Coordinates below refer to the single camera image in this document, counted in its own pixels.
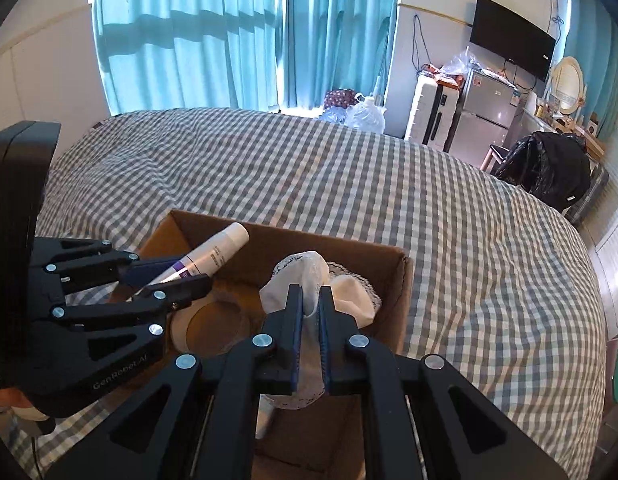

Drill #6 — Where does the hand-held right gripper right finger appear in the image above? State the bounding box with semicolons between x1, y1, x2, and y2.
318;285;570;480

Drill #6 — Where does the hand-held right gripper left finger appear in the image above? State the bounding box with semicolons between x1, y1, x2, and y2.
46;284;305;480

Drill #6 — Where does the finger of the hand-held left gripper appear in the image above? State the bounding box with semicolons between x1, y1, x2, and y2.
31;238;179;295
31;274;214;418

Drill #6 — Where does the white tube with purple label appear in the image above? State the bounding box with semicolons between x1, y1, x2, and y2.
156;221;250;286

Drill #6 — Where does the white lace cloth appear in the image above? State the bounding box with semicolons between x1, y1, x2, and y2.
259;250;383;412

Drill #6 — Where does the brown cardboard box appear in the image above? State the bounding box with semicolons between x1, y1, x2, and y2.
111;209;415;480

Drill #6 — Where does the person's left hand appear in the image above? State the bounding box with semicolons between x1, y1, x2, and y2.
0;390;47;421

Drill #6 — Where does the brown tape roll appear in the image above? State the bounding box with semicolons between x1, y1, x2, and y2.
170;299;251;357

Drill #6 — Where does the grey checked bed sheet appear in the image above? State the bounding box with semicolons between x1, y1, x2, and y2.
9;107;611;480

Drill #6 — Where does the clear water jug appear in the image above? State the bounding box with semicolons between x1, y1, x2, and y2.
346;95;388;134

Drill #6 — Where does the dark floral bag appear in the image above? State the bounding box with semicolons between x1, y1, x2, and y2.
322;89;361;110

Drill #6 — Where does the wooden chair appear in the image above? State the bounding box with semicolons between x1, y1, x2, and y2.
481;142;511;174

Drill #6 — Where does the white suitcase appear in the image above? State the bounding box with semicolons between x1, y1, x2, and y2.
404;74;463;151

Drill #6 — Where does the silver refrigerator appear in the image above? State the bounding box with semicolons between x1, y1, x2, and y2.
444;67;523;157

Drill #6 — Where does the black jacket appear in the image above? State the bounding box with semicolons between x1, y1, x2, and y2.
494;131;593;214

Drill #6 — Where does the green stool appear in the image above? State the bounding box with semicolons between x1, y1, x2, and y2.
603;339;618;413

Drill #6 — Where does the clear plastic bag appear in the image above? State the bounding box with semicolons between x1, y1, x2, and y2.
440;49;486;79

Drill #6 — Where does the oval vanity mirror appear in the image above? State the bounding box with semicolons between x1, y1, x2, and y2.
546;56;588;117

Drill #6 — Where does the black flat television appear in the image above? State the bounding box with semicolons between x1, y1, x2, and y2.
469;0;557;82

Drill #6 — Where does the black wall cable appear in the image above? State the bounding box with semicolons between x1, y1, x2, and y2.
411;14;429;74

